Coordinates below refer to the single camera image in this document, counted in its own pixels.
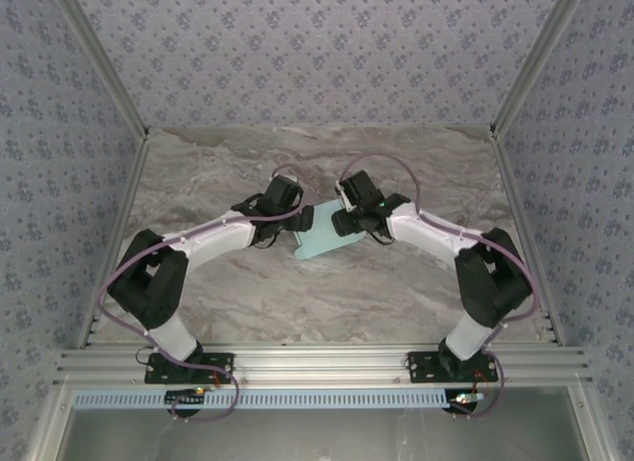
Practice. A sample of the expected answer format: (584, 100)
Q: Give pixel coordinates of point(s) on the light blue paper box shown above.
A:
(322, 233)

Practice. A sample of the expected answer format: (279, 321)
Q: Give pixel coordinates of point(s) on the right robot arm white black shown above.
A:
(416, 230)

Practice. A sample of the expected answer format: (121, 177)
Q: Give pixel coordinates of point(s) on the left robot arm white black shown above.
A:
(213, 235)

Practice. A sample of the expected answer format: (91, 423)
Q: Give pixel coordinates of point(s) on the small black circuit board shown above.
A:
(463, 400)
(185, 399)

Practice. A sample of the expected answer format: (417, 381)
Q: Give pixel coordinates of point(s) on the grey metal sheet panel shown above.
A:
(322, 436)

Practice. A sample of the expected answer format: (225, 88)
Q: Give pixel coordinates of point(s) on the aluminium table side rail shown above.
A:
(520, 208)
(134, 183)

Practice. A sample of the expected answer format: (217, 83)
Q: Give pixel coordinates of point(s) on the aluminium frame cross rail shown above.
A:
(322, 362)

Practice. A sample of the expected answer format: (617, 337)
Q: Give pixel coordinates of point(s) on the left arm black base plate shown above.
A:
(218, 364)

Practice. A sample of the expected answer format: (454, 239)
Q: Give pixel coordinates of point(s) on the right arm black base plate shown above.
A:
(421, 367)

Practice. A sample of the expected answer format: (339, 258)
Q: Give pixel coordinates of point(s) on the aluminium frame post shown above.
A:
(540, 59)
(99, 64)

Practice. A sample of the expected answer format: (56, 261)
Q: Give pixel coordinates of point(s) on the aluminium frame leg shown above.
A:
(49, 421)
(588, 421)

